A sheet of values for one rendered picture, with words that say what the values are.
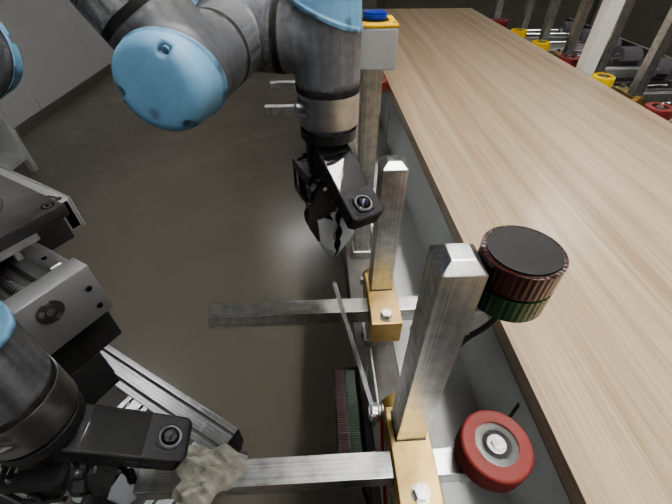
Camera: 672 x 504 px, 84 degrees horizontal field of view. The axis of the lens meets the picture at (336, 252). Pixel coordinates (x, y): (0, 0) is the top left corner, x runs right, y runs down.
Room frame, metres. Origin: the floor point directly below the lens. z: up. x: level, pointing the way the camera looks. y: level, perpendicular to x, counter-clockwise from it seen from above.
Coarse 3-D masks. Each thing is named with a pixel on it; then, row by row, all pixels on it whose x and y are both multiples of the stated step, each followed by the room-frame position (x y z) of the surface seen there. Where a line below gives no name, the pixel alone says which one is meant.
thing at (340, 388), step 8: (336, 376) 0.36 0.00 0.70; (336, 384) 0.34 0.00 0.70; (344, 384) 0.34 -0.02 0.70; (336, 392) 0.33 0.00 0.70; (344, 392) 0.33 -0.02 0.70; (336, 400) 0.31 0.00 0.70; (344, 400) 0.31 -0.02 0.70; (344, 408) 0.30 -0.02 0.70; (344, 416) 0.28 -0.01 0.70; (344, 424) 0.27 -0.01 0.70; (344, 432) 0.26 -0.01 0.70; (344, 440) 0.24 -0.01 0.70; (344, 448) 0.23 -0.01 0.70
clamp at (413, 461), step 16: (384, 400) 0.24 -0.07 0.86; (384, 416) 0.22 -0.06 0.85; (384, 432) 0.21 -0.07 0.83; (400, 448) 0.17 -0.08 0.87; (416, 448) 0.17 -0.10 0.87; (400, 464) 0.15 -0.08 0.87; (416, 464) 0.15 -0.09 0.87; (432, 464) 0.15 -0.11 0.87; (400, 480) 0.14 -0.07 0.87; (416, 480) 0.14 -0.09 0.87; (432, 480) 0.14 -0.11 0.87; (400, 496) 0.12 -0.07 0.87; (432, 496) 0.12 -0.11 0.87
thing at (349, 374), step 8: (352, 376) 0.36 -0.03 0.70; (352, 384) 0.34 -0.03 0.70; (352, 392) 0.33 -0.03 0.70; (352, 400) 0.31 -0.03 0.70; (352, 408) 0.30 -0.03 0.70; (352, 416) 0.28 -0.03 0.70; (352, 424) 0.27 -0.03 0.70; (352, 432) 0.26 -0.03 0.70; (352, 440) 0.24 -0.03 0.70; (360, 440) 0.24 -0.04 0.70; (352, 448) 0.23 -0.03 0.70; (360, 448) 0.23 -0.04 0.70
